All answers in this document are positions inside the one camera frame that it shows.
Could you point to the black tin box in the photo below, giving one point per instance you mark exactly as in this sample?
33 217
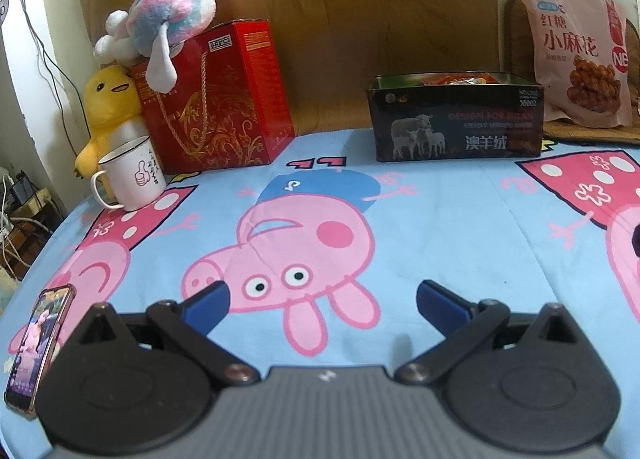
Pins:
460 124

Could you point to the wooden headboard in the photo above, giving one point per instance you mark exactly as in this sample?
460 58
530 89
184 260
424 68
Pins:
375 14

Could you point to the white enamel mug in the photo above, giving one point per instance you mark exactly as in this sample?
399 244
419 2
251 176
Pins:
132 174

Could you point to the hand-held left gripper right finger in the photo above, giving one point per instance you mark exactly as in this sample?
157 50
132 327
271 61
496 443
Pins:
440 301

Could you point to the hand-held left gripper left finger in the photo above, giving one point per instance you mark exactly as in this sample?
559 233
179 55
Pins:
210 299

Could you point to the smartphone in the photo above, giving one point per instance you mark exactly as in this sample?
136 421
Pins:
35 349

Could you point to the yellow duck plush toy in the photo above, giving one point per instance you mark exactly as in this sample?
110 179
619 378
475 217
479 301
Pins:
107 99

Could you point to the red gift box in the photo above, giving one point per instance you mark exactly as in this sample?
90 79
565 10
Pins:
225 104

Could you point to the printed cartoon blanket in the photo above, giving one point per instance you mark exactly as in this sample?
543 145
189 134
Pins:
450 219

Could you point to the pastel plush toy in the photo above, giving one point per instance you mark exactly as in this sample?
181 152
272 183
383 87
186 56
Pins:
165 4

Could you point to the large pink snack bag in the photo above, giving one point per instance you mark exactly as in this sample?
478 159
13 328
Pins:
570 39

